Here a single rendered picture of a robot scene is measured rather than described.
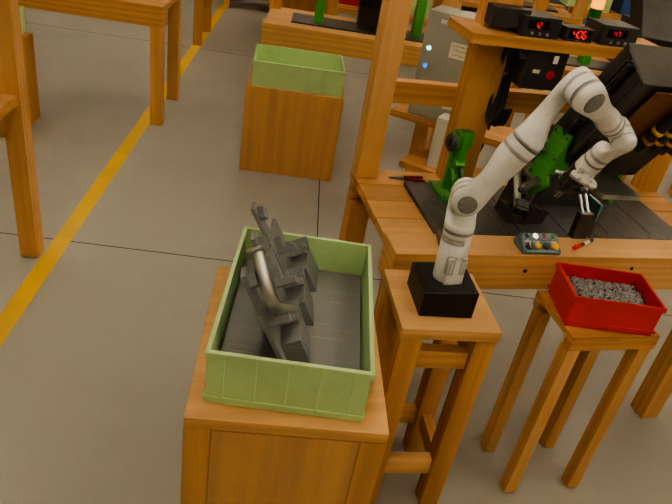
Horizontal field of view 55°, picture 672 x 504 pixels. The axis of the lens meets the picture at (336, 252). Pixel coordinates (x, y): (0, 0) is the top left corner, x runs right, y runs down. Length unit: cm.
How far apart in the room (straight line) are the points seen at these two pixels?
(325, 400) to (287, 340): 19
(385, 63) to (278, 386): 138
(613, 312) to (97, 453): 191
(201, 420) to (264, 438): 17
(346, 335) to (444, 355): 37
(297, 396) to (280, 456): 18
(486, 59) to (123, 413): 201
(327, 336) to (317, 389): 26
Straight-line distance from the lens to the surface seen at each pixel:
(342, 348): 183
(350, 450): 175
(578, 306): 226
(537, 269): 247
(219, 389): 168
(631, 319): 236
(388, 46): 253
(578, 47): 271
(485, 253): 234
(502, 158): 183
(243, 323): 186
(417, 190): 266
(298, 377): 162
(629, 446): 325
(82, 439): 272
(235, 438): 172
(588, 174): 216
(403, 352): 202
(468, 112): 274
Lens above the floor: 202
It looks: 32 degrees down
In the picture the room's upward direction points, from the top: 10 degrees clockwise
